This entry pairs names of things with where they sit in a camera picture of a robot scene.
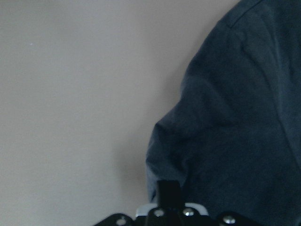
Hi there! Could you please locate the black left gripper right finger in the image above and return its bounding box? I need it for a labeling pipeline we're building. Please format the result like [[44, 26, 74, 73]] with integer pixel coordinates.
[[173, 181, 182, 210]]

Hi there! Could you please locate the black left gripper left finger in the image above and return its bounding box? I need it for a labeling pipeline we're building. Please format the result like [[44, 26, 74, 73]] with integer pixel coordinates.
[[156, 180, 173, 210]]

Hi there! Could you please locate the black printed t-shirt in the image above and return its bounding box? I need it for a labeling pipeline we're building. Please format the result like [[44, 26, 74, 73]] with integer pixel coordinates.
[[146, 0, 301, 226]]

